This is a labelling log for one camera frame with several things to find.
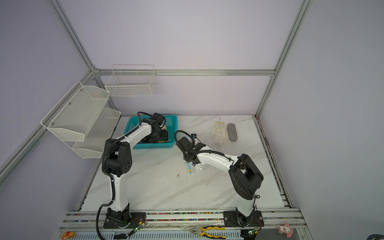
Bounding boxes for white work glove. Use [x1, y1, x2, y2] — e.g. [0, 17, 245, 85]
[209, 122, 230, 145]

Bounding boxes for grey oval stone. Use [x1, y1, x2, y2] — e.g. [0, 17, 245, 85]
[227, 123, 238, 142]

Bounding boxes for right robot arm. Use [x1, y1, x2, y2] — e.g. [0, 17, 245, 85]
[176, 137, 264, 223]

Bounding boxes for white wire basket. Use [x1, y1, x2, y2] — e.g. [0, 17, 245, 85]
[105, 65, 157, 97]

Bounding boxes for teal plastic basket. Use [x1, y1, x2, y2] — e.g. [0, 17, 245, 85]
[124, 115, 178, 150]

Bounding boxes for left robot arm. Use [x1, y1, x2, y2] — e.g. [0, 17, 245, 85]
[102, 112, 168, 223]

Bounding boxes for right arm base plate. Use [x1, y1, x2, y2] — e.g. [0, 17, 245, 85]
[223, 210, 265, 228]

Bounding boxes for white mesh shelf lower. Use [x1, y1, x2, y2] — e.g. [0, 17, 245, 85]
[64, 108, 121, 159]

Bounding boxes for pink toy figure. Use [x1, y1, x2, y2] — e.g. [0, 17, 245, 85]
[278, 222, 293, 238]

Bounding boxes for white mesh shelf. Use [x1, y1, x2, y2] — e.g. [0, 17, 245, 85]
[64, 108, 121, 159]
[41, 82, 111, 142]

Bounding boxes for white mesh shelf upper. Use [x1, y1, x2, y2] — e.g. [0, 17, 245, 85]
[41, 82, 111, 142]

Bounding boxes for yellow handled pliers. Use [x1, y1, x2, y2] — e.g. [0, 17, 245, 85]
[186, 226, 227, 240]

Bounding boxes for yellow toy figure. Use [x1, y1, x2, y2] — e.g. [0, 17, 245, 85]
[61, 232, 76, 240]

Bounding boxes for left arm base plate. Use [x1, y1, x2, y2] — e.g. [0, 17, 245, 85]
[103, 210, 147, 229]

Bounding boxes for clear zip bag blue zipper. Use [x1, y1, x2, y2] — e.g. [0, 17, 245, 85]
[185, 135, 203, 174]

